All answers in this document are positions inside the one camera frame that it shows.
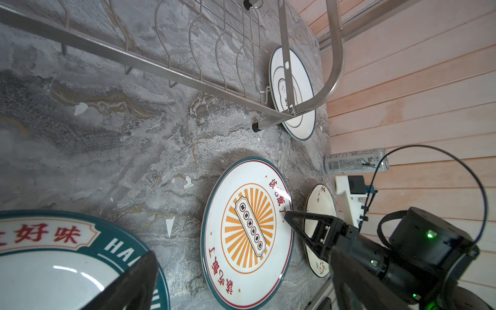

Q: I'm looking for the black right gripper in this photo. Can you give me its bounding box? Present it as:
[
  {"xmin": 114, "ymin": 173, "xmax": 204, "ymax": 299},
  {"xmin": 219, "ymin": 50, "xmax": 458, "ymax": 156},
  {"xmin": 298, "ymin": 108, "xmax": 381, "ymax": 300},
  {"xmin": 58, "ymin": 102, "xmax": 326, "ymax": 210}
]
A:
[{"xmin": 284, "ymin": 211, "xmax": 426, "ymax": 304}]

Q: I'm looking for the white plate green lettered rim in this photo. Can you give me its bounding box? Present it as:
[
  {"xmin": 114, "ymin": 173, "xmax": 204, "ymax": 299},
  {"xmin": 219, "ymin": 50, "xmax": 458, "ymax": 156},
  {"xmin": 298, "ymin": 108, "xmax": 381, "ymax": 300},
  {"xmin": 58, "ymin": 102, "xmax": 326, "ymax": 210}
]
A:
[{"xmin": 1, "ymin": 210, "xmax": 150, "ymax": 309}]

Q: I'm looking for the white plate green clover design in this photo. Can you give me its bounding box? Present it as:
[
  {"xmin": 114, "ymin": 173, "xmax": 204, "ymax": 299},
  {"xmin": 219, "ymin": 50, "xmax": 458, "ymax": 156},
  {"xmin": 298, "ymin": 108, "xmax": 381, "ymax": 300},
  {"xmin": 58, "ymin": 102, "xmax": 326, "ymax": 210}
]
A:
[{"xmin": 269, "ymin": 46, "xmax": 316, "ymax": 141}]

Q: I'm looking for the stainless steel dish rack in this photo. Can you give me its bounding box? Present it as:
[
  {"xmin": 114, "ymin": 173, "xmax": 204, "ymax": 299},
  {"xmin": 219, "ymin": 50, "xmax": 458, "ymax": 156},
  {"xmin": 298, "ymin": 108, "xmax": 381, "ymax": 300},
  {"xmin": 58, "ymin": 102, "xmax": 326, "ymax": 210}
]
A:
[{"xmin": 1, "ymin": 1, "xmax": 344, "ymax": 132}]

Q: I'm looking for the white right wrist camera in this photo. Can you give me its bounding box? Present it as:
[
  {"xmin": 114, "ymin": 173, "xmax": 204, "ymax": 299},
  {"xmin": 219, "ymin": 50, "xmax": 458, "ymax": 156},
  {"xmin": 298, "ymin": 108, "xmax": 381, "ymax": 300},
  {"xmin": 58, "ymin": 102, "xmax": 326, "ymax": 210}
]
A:
[{"xmin": 335, "ymin": 175, "xmax": 377, "ymax": 229}]

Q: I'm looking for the white plate orange sunburst design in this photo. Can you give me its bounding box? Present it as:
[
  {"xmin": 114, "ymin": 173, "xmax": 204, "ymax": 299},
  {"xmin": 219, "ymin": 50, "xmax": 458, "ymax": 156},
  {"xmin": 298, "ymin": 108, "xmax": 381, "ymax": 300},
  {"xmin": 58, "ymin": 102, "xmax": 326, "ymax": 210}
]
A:
[{"xmin": 200, "ymin": 157, "xmax": 294, "ymax": 309}]

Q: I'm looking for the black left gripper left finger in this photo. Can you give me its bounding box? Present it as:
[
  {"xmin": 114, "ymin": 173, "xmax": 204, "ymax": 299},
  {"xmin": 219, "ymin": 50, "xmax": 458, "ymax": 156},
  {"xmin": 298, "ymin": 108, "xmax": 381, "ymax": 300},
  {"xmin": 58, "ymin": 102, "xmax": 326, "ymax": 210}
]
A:
[{"xmin": 83, "ymin": 251, "xmax": 158, "ymax": 310}]

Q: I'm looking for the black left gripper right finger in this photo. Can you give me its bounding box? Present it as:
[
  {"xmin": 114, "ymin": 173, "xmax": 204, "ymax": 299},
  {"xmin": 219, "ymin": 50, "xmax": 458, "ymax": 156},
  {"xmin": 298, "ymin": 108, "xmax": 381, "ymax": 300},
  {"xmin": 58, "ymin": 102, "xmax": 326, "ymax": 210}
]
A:
[{"xmin": 330, "ymin": 247, "xmax": 409, "ymax": 309}]

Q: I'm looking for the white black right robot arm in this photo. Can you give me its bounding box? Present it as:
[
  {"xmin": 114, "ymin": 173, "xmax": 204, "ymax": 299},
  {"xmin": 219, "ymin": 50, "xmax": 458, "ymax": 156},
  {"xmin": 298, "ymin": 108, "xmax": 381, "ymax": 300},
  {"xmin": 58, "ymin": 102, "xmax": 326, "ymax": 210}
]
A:
[{"xmin": 285, "ymin": 207, "xmax": 489, "ymax": 309}]

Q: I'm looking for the silver drink can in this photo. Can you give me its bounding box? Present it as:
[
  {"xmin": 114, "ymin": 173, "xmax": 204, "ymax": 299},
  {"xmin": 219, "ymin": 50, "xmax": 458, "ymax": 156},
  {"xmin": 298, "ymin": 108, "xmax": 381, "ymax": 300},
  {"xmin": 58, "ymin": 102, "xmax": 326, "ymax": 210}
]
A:
[{"xmin": 324, "ymin": 148, "xmax": 390, "ymax": 175}]

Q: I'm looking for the cream plate floral rim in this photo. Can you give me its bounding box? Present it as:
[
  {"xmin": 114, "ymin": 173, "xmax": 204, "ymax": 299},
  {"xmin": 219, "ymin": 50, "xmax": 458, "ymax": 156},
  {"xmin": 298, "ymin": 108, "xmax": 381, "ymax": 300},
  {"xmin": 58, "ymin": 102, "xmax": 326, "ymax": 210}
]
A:
[{"xmin": 302, "ymin": 183, "xmax": 338, "ymax": 279}]

